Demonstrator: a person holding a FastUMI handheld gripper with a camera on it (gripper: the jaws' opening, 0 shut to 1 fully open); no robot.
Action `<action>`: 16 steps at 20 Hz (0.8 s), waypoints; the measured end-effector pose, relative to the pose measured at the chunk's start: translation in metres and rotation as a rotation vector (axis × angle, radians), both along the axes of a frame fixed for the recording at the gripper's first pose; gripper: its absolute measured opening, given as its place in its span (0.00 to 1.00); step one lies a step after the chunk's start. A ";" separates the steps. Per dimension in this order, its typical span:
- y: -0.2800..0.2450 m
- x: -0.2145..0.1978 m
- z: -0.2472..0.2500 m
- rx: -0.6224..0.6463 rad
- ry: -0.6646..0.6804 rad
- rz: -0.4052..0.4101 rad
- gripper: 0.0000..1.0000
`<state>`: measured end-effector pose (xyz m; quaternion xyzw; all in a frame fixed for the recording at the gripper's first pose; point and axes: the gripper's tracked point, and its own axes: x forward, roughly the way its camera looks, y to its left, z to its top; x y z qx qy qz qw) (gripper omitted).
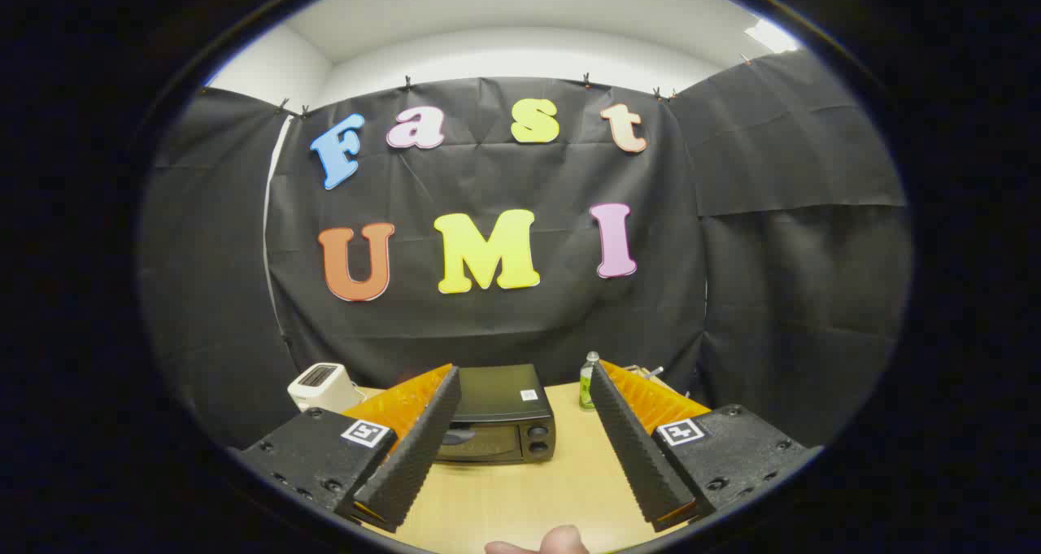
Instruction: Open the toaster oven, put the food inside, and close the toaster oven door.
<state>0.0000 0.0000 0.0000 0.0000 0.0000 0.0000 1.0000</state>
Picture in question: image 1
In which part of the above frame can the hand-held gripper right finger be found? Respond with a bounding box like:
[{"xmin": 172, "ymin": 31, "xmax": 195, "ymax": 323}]
[{"xmin": 590, "ymin": 360, "xmax": 822, "ymax": 533}]

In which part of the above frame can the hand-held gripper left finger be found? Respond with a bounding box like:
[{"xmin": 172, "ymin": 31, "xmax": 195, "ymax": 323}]
[{"xmin": 230, "ymin": 364, "xmax": 463, "ymax": 534}]

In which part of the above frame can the black toaster oven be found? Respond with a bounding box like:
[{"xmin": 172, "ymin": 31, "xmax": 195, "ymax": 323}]
[{"xmin": 435, "ymin": 364, "xmax": 557, "ymax": 466}]

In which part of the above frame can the white bread toaster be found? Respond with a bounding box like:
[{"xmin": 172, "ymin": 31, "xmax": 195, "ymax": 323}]
[{"xmin": 287, "ymin": 363, "xmax": 367, "ymax": 414}]

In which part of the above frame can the green plastic bottle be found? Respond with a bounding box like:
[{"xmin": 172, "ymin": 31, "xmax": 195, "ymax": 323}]
[{"xmin": 578, "ymin": 351, "xmax": 601, "ymax": 411}]

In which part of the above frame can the black backdrop cloth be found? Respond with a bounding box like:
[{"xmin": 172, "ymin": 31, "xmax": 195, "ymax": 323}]
[{"xmin": 137, "ymin": 50, "xmax": 916, "ymax": 451}]

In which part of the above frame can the ceiling light panel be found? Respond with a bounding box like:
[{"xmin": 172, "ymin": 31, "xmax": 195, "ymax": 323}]
[{"xmin": 744, "ymin": 19, "xmax": 802, "ymax": 55}]

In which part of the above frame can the metal wire rack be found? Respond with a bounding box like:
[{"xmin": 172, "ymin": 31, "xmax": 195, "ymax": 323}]
[{"xmin": 622, "ymin": 365, "xmax": 676, "ymax": 388}]

